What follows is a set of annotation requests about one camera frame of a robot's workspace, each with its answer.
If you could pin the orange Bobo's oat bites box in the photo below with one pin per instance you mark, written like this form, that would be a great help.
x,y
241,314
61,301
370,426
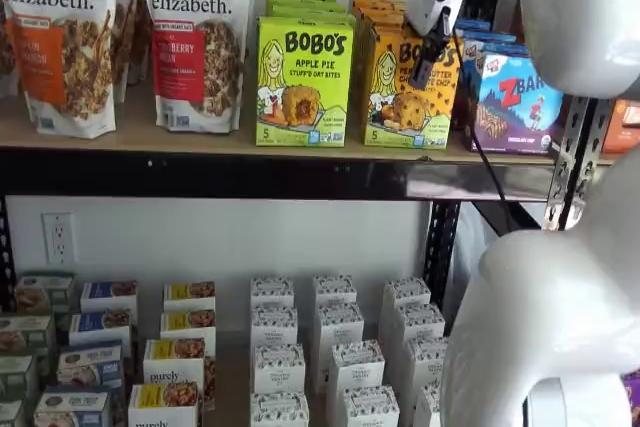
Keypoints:
x,y
400,117
382,9
385,23
375,0

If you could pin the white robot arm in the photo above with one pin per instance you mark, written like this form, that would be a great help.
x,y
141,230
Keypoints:
x,y
550,307

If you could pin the purple blue Zbar box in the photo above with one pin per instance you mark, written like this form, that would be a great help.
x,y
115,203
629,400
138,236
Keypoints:
x,y
520,117
495,37
475,25

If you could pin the green Bobo's apple pie box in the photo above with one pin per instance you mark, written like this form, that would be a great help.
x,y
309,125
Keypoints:
x,y
305,87
310,11
305,2

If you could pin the silver perforated shelf upright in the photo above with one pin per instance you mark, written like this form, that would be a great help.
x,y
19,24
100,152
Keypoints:
x,y
570,167

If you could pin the black shelf side brace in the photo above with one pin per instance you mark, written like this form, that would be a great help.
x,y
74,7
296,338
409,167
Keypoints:
x,y
525,219

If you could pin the black perforated shelf upright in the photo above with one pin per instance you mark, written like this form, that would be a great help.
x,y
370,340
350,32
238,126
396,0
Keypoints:
x,y
5,257
444,257

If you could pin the orange red snack box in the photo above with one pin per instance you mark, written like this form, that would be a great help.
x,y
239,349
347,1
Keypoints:
x,y
625,132

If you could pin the white floral print box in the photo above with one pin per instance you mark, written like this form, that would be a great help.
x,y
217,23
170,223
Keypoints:
x,y
427,407
274,327
334,292
340,327
279,372
419,322
272,292
279,412
370,409
355,367
427,362
406,292

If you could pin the black horizontal shelf beam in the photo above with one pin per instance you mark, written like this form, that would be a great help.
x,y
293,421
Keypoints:
x,y
200,174

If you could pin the light wooden shelf board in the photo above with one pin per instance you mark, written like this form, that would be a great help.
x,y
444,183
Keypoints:
x,y
135,132

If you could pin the yellow label granola box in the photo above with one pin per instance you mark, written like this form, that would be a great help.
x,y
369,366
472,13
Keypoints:
x,y
187,324
190,294
162,404
172,364

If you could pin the blue label granola box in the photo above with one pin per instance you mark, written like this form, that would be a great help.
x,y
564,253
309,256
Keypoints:
x,y
72,409
107,294
90,364
100,327

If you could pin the red label granola bag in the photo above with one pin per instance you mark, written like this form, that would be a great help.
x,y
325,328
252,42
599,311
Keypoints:
x,y
195,72

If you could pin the white granola bag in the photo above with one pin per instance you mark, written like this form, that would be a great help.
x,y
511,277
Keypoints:
x,y
6,62
122,47

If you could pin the orange label granola bag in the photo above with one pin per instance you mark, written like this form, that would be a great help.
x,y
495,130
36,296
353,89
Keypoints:
x,y
60,72

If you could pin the white patterned boxes group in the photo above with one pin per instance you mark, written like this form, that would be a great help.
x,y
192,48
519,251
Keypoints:
x,y
231,382

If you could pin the purple package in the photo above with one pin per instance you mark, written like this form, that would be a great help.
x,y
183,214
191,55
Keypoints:
x,y
632,384

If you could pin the white wall power outlet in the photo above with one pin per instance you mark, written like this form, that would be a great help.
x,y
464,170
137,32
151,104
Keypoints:
x,y
58,238

